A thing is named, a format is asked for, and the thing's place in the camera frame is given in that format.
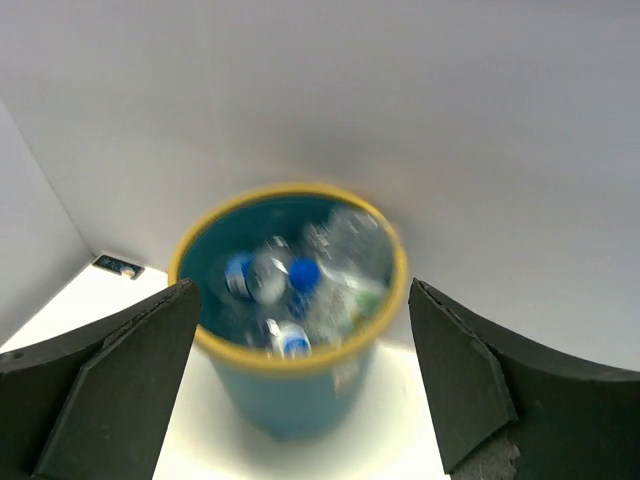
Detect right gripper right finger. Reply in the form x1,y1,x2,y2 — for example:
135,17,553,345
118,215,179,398
409,280,639,479

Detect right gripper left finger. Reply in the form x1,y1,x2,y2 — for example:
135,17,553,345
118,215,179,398
1,280,201,479

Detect clear bottle green white label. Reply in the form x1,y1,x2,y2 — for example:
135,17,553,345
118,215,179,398
302,205,393,343

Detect bottle blue cap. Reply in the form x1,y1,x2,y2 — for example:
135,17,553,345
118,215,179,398
224,249,321,305

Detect clear unlabelled bottle white cap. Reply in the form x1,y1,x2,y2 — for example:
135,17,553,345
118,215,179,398
266,319,312,359

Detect teal bin with yellow rim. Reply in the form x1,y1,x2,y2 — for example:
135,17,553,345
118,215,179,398
168,184,407,438

